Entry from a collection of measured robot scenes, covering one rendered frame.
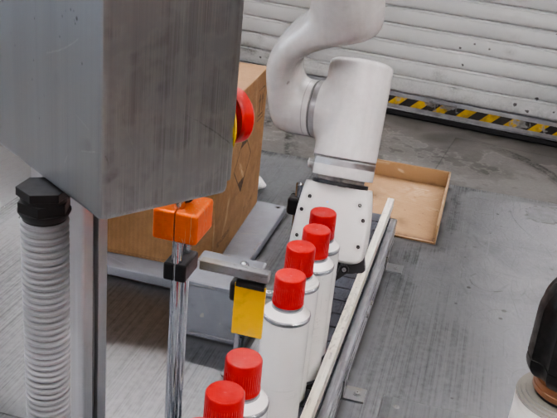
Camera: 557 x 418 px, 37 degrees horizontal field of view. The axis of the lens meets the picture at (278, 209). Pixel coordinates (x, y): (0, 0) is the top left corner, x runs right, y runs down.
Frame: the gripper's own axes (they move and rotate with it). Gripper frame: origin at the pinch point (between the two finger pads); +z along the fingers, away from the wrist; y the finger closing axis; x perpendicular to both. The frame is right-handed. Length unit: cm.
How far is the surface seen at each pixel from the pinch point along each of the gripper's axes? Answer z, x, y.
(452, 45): -91, 390, -3
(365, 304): 2.3, 12.8, 5.2
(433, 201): -12, 67, 11
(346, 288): 1.0, 15.9, 1.6
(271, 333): 0.6, -25.8, -0.8
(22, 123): -18, -61, -13
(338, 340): 4.6, -4.4, 4.0
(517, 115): -57, 396, 41
